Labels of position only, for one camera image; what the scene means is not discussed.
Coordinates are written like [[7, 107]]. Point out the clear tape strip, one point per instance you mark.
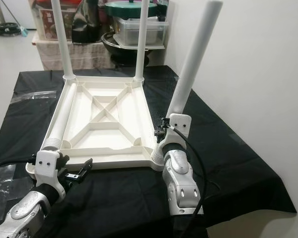
[[35, 95]]

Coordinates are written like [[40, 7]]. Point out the white chest freezer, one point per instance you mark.
[[22, 12]]

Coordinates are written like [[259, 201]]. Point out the black tablecloth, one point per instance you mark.
[[119, 208]]

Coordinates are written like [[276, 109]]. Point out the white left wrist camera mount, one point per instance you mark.
[[47, 163]]

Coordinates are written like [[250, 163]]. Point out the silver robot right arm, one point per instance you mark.
[[181, 183]]

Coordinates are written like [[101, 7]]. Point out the black wok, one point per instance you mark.
[[119, 52]]

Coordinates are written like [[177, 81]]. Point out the clear plastic storage bin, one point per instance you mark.
[[126, 32]]

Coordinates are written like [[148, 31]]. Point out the patterned cloth covered table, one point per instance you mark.
[[54, 55]]

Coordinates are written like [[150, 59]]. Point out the white plastic children table top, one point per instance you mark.
[[104, 139]]

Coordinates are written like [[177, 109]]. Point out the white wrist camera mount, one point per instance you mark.
[[47, 163], [179, 124]]

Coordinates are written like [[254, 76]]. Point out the dark green pot lid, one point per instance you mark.
[[124, 11]]

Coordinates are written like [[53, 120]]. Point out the orange lid storage box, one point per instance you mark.
[[44, 25]]

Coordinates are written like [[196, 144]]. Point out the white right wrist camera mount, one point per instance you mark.
[[179, 124]]

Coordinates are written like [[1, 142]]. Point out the mop with teal head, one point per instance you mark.
[[23, 32]]

